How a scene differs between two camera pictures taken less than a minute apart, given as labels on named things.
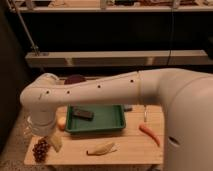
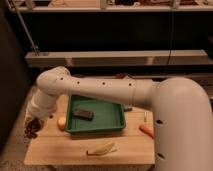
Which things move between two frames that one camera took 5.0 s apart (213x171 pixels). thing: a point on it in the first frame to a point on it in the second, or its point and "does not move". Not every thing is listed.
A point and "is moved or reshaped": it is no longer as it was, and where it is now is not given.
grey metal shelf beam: (112, 58) does not move
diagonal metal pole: (33, 46) does not move
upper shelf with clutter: (114, 5) does not move
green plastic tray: (106, 117) does not move
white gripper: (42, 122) to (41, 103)
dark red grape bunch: (40, 150) is moved or reshaped
